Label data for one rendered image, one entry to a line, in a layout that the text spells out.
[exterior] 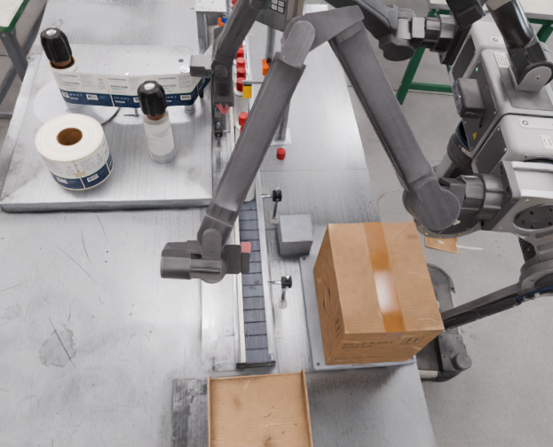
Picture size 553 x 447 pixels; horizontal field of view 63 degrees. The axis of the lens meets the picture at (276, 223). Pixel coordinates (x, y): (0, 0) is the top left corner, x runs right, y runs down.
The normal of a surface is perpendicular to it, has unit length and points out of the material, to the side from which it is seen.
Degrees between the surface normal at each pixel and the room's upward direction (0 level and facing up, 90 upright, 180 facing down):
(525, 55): 90
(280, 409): 0
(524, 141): 0
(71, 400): 0
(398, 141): 52
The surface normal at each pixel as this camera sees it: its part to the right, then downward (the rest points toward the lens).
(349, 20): 0.02, 0.31
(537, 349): 0.07, -0.54
